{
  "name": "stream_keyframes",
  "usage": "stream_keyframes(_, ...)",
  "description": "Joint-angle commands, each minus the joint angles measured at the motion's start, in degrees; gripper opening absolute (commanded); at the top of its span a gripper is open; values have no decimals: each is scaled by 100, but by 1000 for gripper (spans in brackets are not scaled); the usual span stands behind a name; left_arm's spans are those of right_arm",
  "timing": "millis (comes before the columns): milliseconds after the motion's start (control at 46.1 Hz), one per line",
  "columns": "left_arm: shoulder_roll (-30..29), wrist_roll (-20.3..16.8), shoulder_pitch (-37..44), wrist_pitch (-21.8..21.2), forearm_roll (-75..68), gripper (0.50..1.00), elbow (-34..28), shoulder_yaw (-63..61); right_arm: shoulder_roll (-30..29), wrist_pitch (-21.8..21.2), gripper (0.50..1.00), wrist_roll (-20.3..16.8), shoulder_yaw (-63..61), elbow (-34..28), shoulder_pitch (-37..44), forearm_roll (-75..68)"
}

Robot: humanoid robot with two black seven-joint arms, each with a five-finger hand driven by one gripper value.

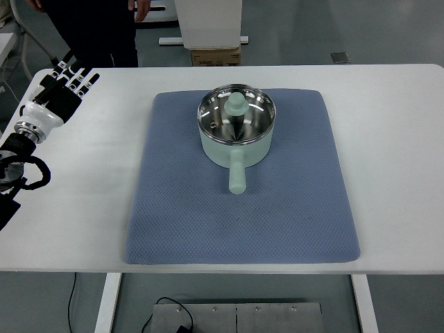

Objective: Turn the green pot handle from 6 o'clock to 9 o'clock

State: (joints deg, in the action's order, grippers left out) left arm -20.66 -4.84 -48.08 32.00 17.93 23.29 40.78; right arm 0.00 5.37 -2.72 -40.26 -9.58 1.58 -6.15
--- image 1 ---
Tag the white table frame legs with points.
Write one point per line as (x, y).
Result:
(361, 289)

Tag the grey metal floor plate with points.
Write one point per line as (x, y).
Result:
(238, 317)

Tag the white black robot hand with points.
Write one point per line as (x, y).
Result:
(44, 110)

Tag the blue quilted mat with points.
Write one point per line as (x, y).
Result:
(294, 210)

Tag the mint green pot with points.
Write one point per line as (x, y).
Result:
(236, 158)

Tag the brown cardboard box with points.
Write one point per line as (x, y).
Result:
(216, 57)

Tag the glass lid green knob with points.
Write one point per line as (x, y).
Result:
(236, 114)

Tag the white cabinet on stand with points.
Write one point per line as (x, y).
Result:
(208, 25)

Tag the small grey floor plate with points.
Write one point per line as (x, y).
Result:
(340, 58)

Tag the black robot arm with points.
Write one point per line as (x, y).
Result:
(20, 169)

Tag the person in dark clothes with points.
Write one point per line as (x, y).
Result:
(100, 33)

